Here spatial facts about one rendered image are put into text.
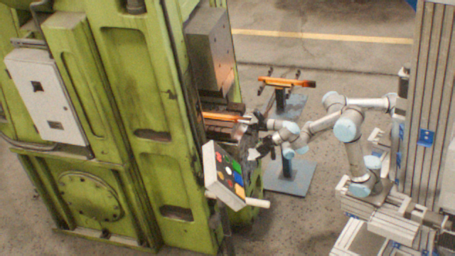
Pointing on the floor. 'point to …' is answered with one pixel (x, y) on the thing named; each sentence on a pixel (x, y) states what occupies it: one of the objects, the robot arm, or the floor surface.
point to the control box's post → (226, 227)
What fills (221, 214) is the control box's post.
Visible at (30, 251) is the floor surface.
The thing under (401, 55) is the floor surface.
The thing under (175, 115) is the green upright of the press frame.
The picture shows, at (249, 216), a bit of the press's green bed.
